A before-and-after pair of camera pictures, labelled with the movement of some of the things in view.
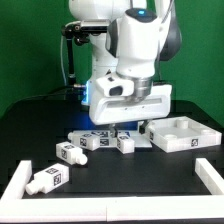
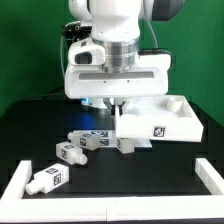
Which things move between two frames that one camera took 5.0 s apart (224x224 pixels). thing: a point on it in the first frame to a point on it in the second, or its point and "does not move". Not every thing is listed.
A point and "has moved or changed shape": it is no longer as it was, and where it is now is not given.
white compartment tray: [176, 133] has moved or changed shape
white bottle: [70, 153] does not move
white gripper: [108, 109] to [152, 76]
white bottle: [89, 141] does not move
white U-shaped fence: [14, 208] does not move
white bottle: [125, 144] does not move
